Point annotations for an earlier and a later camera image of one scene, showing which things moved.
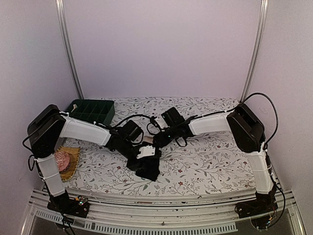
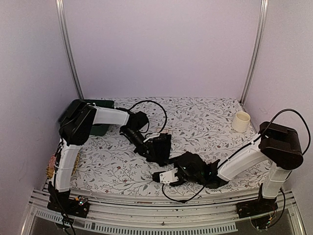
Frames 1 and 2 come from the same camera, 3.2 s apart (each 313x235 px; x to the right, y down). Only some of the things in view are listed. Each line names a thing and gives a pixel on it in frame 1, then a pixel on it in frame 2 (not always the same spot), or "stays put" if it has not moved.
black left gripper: x=136 y=165 → x=143 y=149
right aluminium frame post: x=257 y=47 stays put
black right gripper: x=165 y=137 → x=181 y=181
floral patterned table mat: x=207 y=163 stays put
